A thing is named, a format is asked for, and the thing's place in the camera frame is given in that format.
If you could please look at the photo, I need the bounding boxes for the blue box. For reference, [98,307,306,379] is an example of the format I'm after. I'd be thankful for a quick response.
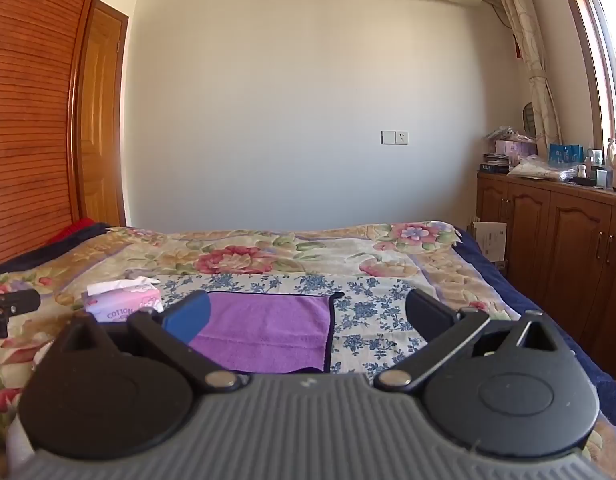
[548,143,584,166]

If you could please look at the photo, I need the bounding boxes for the light purple box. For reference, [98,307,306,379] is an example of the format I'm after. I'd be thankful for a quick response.
[495,140,537,167]

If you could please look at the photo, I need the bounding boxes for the stack of books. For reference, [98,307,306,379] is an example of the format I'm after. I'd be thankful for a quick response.
[480,152,512,175]

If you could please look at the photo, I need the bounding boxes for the red cloth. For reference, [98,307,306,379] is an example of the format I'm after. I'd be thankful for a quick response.
[46,217,96,247]

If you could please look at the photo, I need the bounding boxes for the wooden cabinet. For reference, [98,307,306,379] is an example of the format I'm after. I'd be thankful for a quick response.
[475,170,616,377]

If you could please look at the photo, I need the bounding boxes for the wooden door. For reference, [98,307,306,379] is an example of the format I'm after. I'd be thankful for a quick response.
[80,0,132,229]

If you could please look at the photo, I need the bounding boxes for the purple towel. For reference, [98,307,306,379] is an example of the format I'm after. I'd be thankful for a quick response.
[188,291,345,375]

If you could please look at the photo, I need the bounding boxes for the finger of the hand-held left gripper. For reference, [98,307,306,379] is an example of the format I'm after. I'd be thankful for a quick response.
[0,288,41,339]

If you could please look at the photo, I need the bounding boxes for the clear plastic bag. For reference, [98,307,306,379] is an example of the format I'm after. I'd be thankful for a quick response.
[508,155,572,182]

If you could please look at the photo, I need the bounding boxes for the beige patterned curtain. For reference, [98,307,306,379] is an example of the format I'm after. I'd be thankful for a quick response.
[485,0,564,147]

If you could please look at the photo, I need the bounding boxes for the wooden louvered wardrobe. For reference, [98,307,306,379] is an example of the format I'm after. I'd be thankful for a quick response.
[0,0,109,268]

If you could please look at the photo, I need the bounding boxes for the white cardboard box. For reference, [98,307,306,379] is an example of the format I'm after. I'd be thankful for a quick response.
[468,220,509,269]

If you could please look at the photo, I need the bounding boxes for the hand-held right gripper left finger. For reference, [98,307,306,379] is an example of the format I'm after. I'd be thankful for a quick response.
[52,290,251,394]

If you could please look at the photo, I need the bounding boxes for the floral blanket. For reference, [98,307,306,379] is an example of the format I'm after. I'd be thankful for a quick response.
[0,220,616,466]

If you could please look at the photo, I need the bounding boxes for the dark navy cloth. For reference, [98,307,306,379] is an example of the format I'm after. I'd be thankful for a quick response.
[0,222,114,270]

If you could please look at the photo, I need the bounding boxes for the window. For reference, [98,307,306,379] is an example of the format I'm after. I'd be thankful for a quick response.
[558,0,616,161]

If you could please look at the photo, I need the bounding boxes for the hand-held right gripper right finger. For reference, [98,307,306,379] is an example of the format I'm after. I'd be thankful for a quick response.
[374,288,565,395]

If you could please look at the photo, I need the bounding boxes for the navy blue bed sheet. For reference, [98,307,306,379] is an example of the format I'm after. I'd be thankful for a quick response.
[453,222,616,441]

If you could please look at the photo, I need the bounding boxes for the pink tissue box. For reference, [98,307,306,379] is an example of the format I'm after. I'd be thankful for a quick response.
[82,276,163,324]

